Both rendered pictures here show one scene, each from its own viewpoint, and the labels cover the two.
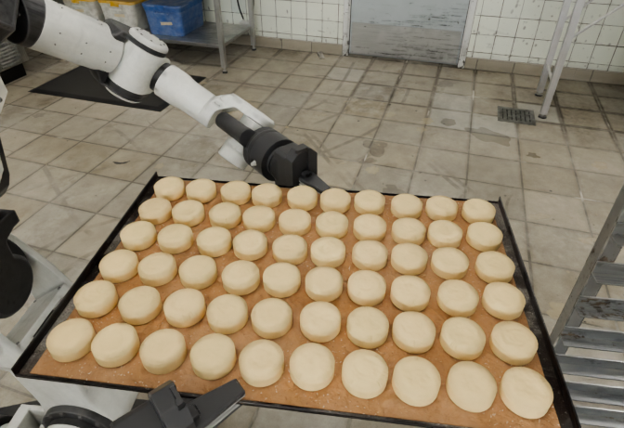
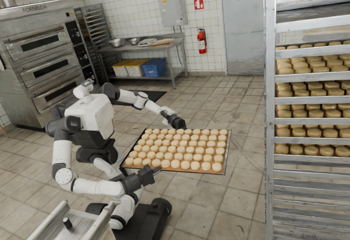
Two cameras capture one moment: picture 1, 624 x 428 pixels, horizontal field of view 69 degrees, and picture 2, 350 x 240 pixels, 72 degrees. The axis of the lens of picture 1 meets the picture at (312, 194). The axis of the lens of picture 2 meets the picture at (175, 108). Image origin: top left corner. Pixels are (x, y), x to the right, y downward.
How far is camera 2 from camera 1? 86 cm
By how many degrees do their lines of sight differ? 15
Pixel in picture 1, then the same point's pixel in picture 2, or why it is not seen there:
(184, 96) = (152, 108)
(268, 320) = (167, 156)
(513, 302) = (221, 151)
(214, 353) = (156, 162)
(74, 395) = not seen: hidden behind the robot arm
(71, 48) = (125, 99)
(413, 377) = (194, 164)
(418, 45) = (258, 68)
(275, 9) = (194, 60)
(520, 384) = (215, 164)
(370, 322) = (188, 155)
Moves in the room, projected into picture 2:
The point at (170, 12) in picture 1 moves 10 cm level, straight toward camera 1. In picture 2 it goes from (152, 67) to (152, 68)
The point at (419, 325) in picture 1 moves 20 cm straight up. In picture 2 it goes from (198, 155) to (193, 125)
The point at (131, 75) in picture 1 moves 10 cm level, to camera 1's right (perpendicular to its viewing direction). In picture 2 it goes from (139, 103) to (151, 102)
